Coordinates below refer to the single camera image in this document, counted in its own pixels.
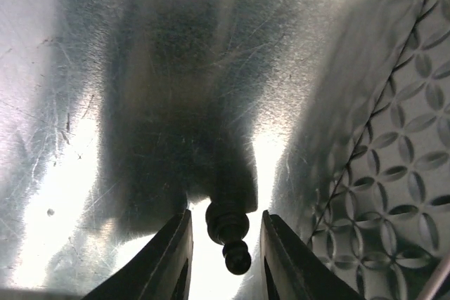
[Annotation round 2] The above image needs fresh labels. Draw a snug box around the black pawn chess piece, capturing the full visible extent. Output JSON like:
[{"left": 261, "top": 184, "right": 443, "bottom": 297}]
[{"left": 205, "top": 202, "right": 252, "bottom": 275}]

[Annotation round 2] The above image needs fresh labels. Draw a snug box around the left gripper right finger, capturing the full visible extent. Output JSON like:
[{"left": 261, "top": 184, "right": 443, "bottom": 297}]
[{"left": 260, "top": 211, "right": 363, "bottom": 300}]

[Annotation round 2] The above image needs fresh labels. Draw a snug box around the pink metal tin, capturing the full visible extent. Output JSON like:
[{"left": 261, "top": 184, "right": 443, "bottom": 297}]
[{"left": 1, "top": 0, "right": 449, "bottom": 299}]

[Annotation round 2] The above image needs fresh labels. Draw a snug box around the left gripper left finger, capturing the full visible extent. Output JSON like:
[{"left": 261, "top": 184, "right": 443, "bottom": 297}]
[{"left": 83, "top": 210, "right": 193, "bottom": 300}]

